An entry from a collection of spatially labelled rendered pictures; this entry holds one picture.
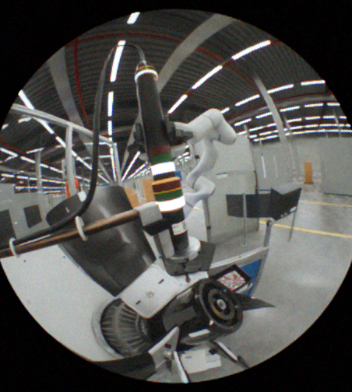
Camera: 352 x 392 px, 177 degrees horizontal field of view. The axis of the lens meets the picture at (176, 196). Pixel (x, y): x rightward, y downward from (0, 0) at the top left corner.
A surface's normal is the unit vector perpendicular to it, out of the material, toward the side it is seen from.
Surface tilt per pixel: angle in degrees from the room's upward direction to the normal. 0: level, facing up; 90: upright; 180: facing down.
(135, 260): 45
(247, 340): 0
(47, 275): 50
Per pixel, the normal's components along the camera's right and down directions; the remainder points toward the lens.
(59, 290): 0.62, -0.77
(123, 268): 0.16, -0.60
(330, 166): -0.86, 0.26
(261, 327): -0.20, -0.97
